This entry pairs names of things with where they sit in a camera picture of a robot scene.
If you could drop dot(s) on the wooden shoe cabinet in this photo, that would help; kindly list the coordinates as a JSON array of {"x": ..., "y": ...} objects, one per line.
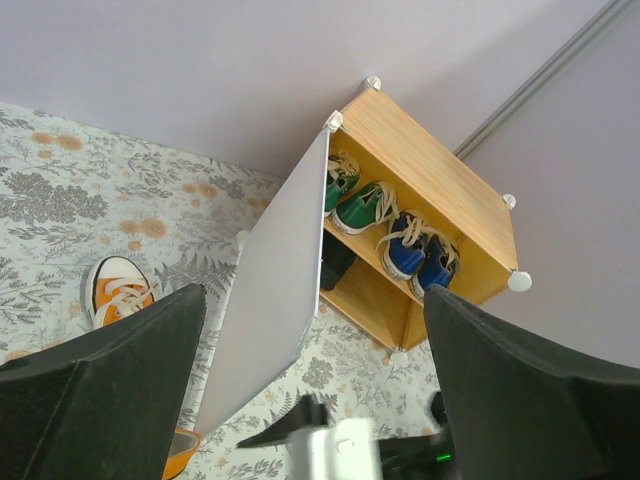
[{"x": 389, "y": 145}]

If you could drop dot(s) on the blue sneaker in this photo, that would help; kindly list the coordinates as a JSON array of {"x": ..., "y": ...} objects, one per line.
[
  {"x": 438, "y": 268},
  {"x": 405, "y": 244}
]

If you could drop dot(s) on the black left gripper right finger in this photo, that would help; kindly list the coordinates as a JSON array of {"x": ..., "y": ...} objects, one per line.
[{"x": 521, "y": 406}]

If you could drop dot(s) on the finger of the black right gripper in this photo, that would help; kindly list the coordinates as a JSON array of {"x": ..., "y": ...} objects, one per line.
[{"x": 308, "y": 412}]

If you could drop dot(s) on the black shoe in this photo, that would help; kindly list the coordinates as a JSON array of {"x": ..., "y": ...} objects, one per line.
[{"x": 336, "y": 259}]

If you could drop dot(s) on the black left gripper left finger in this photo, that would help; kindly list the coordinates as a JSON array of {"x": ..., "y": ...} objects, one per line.
[{"x": 104, "y": 405}]

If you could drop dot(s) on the orange sneaker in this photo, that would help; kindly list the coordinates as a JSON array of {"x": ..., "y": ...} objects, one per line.
[
  {"x": 116, "y": 288},
  {"x": 184, "y": 444}
]

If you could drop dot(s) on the green sneaker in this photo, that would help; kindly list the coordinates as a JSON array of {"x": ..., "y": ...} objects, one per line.
[
  {"x": 372, "y": 205},
  {"x": 343, "y": 174}
]

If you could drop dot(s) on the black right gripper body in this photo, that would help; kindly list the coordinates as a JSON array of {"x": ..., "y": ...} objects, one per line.
[{"x": 421, "y": 457}]

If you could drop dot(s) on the white cabinet door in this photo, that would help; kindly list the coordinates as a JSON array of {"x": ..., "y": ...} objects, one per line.
[{"x": 274, "y": 296}]

